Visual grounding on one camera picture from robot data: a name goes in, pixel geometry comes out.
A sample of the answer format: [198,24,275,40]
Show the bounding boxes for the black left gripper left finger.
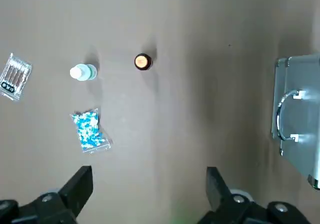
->
[0,166,94,224]

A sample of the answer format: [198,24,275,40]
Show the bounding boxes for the white plastic bottle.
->
[69,63,98,82]

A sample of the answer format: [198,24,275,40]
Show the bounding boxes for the blue white capsule bag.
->
[70,107,113,154]

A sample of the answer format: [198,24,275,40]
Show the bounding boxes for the silver aluminium medicine case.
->
[271,53,320,190]

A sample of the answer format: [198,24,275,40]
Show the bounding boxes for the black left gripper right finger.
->
[197,166,315,224]

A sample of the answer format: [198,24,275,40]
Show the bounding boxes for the brown glass bottle orange cap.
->
[134,52,153,71]

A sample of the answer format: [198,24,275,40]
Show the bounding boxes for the brown swab stick packet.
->
[0,52,33,102]

